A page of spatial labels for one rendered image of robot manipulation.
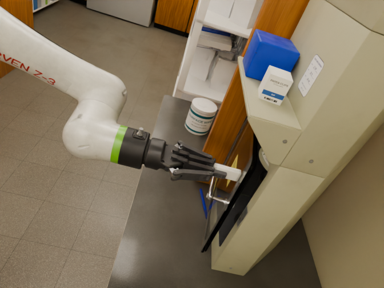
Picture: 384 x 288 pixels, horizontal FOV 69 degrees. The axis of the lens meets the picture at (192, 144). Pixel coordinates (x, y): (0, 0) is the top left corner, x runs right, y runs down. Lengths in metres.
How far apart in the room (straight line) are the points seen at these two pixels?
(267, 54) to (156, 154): 0.34
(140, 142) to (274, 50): 0.37
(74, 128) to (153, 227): 0.48
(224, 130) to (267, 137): 0.45
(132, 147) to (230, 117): 0.45
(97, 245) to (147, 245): 1.09
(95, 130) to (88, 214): 1.54
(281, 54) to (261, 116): 0.19
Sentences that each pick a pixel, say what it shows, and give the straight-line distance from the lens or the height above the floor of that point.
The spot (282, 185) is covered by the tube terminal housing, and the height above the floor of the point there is 1.36.
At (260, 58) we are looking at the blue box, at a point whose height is 1.56.
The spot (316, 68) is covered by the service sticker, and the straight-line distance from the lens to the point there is 0.64.
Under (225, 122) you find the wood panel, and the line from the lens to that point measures 1.00.
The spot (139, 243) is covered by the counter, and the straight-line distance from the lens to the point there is 0.97.
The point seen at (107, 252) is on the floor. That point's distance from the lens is 2.02.
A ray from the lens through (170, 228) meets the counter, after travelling 1.02.
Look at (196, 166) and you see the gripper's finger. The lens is 0.68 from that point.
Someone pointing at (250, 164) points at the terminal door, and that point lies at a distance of 0.66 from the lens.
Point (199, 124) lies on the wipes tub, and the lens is 1.40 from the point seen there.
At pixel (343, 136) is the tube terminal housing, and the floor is 1.52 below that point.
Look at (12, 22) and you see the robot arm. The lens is 0.74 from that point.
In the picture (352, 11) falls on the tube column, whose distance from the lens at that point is 0.62.
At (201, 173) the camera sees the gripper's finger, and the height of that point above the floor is 1.32.
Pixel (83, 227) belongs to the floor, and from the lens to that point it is 2.10.
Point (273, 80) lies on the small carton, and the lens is 0.62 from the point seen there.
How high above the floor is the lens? 1.76
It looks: 37 degrees down
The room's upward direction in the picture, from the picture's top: 20 degrees clockwise
